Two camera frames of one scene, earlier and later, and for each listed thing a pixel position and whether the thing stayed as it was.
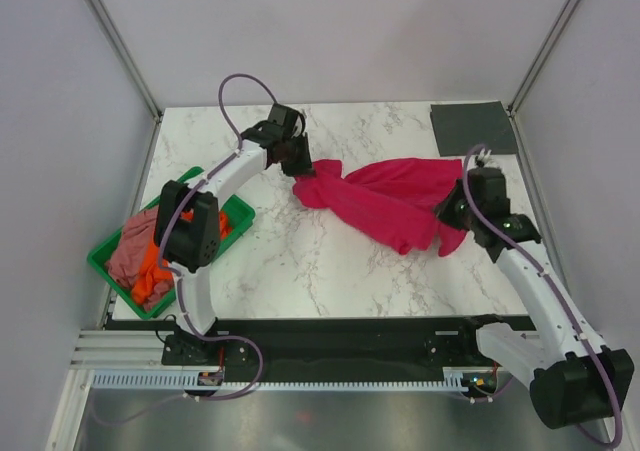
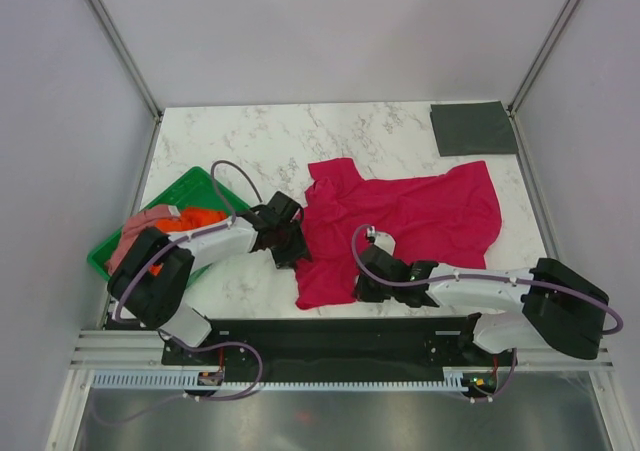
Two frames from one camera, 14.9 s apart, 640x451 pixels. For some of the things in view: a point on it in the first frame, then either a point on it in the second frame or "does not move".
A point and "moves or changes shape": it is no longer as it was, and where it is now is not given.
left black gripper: [304, 161] to [297, 251]
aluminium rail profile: [120, 350] does not move
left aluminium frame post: [116, 41] does not move
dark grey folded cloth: [462, 127] does not move
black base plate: [437, 349] does not move
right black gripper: [445, 214] to [364, 294]
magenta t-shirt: [394, 200] moves or changes shape
